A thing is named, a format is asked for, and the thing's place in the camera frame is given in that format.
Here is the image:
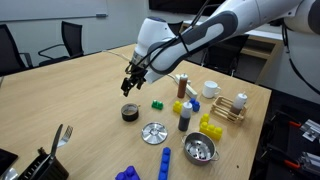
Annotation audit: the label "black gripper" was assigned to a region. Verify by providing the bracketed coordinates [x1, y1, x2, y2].
[120, 63, 149, 98]

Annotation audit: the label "black masking tape roll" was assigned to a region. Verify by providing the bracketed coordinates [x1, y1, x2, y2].
[120, 102, 140, 123]

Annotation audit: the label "green two-stud block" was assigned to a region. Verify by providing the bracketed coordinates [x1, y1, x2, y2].
[151, 99, 165, 111]

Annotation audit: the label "brown sauce squeeze bottle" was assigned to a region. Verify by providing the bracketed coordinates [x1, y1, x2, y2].
[176, 73, 189, 99]

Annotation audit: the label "round steel lid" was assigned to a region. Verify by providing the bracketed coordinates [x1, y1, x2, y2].
[140, 121, 169, 146]

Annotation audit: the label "dark sauce squeeze bottle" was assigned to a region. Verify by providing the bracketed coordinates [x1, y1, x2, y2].
[177, 100, 194, 132]

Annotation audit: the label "blue two-stud block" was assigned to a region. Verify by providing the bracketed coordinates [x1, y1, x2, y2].
[188, 97, 201, 113]

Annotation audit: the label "black office chair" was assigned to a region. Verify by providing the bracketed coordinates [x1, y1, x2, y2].
[37, 20, 85, 67]
[167, 20, 185, 36]
[0, 23, 34, 77]
[199, 34, 250, 78]

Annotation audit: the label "white mug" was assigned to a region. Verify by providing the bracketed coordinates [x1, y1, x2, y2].
[202, 80, 222, 100]

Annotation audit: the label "small yellow block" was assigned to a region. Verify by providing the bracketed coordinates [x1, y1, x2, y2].
[199, 113, 211, 125]

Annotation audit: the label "long blue four-stud block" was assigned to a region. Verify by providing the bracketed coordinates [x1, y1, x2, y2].
[157, 146, 172, 180]

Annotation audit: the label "large blue six-stud block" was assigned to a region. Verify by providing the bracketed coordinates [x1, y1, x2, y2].
[114, 165, 141, 180]

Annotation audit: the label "small steel pot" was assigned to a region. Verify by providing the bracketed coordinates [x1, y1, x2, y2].
[181, 131, 221, 167]

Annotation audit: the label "wooden slat crate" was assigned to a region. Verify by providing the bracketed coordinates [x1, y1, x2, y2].
[210, 95, 248, 125]

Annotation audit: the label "black utensil holder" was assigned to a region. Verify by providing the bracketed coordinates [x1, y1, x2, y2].
[17, 146, 70, 180]

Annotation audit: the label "wooden side cabinet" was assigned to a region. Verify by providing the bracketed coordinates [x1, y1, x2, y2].
[239, 29, 284, 84]

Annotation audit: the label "black tablet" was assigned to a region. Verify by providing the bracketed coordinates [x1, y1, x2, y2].
[0, 148, 19, 176]

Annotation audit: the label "orange black bar clamp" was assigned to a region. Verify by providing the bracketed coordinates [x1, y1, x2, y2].
[266, 143, 301, 170]
[266, 109, 303, 129]

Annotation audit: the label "cream power strip cable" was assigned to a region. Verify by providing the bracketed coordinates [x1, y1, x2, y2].
[102, 49, 132, 63]

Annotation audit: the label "black wall screen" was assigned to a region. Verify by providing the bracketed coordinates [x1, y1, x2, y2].
[148, 0, 228, 16]

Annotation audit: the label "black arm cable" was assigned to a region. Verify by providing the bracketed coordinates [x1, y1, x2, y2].
[124, 0, 214, 76]

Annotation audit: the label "wall whiteboard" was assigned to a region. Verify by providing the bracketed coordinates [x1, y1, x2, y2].
[0, 0, 109, 23]

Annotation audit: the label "black hanging cable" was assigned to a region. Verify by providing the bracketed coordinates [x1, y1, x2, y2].
[280, 19, 320, 96]

